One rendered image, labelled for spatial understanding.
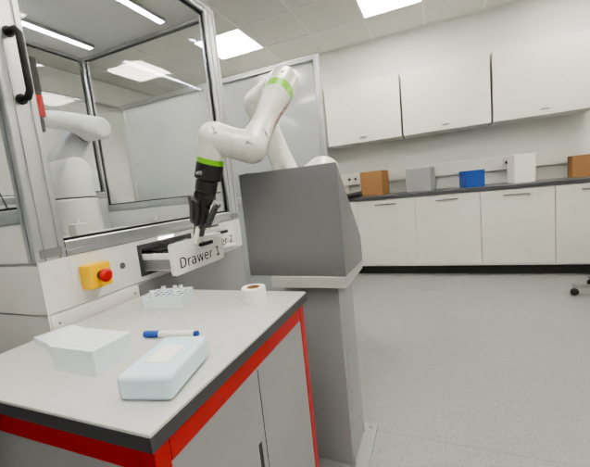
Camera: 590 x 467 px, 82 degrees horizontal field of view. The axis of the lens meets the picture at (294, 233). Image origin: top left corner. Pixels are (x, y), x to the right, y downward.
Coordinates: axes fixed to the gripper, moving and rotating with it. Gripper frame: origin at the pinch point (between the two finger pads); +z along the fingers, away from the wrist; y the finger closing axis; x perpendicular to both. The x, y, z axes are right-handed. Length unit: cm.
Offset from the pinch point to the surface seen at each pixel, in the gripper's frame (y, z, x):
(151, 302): 5.9, 14.7, -26.3
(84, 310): -11.3, 21.5, -33.7
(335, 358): 58, 32, 13
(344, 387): 63, 41, 13
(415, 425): 95, 65, 42
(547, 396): 149, 45, 77
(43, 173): -25.7, -16.1, -37.6
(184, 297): 14.1, 11.5, -21.9
